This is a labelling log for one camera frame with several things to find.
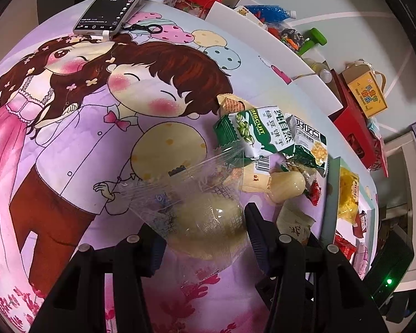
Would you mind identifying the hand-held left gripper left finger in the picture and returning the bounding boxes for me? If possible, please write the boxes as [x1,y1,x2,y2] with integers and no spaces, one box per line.
[31,222,167,333]

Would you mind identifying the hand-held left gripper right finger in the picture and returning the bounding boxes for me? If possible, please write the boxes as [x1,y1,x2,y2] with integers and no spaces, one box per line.
[244,203,390,333]

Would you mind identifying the purple snack packet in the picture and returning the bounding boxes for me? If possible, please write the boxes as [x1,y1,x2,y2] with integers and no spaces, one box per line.
[352,243,370,280]

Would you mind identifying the white orange-print packet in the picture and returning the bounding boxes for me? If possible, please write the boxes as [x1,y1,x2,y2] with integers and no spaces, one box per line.
[277,203,316,247]

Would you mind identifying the red snack packet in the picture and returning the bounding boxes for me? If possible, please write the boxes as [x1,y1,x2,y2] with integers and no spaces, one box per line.
[334,231,356,261]

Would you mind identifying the clear round bun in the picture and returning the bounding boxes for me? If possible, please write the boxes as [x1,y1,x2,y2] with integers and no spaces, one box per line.
[116,146,250,281]

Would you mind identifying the round cake green-edged packet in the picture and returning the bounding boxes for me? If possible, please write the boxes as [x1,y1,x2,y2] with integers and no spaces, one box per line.
[268,161,316,205]

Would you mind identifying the yellow packet with barcode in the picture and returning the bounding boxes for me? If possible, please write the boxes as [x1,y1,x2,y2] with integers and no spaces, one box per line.
[241,154,274,193]

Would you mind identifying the red candy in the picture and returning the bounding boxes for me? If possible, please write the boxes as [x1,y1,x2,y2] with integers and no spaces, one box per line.
[303,180,323,205]

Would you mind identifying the pale green box tray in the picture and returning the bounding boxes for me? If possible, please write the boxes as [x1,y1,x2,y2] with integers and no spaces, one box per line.
[321,156,378,281]

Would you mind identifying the yellow bread packet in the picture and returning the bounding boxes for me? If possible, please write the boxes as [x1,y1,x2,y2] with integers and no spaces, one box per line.
[338,166,360,224]

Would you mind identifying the green biscuit packet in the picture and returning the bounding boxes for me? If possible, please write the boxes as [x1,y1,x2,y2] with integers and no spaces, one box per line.
[213,107,295,160]

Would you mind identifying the white green cookie packet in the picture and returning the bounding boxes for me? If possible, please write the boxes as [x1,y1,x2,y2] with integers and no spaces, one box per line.
[286,113,328,174]

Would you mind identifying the orange waffle packet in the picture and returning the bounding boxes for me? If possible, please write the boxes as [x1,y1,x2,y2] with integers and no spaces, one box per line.
[217,94,252,115]

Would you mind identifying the white shelf unit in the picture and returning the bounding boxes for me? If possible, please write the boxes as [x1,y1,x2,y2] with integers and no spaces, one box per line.
[381,132,416,285]

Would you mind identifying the red patterned paper bag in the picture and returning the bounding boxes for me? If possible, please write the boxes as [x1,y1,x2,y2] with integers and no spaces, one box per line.
[367,135,389,177]

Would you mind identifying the pale blue packet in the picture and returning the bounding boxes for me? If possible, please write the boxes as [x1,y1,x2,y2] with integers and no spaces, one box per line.
[366,118,382,139]

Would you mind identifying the red gift box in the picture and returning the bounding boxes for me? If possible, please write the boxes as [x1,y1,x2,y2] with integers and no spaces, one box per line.
[328,69,384,169]

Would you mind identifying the clear plastic bottle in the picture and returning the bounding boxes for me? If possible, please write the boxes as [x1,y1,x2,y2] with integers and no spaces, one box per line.
[303,57,333,84]

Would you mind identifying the white cardboard box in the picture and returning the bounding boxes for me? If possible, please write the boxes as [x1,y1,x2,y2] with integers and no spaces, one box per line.
[199,0,344,118]

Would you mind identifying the pile of small toys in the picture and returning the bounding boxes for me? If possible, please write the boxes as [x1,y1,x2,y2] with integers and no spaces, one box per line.
[267,26,304,51]

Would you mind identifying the green dumbbell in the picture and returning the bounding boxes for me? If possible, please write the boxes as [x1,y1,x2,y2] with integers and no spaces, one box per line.
[296,28,328,56]

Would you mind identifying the black scissors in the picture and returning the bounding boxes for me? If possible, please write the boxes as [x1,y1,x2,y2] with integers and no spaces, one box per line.
[123,22,163,35]

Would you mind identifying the blue bead bottle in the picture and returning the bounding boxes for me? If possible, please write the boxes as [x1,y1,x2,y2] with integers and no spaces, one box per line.
[244,4,297,21]

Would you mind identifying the yellow white small carton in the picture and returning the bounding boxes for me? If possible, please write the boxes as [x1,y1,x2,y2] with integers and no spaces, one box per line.
[234,5,267,30]

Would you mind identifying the smartphone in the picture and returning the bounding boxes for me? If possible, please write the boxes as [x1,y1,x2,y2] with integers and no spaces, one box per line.
[73,0,155,39]

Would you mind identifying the yellow gift box with handle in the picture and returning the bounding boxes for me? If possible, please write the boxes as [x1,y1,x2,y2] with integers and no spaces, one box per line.
[340,60,389,118]

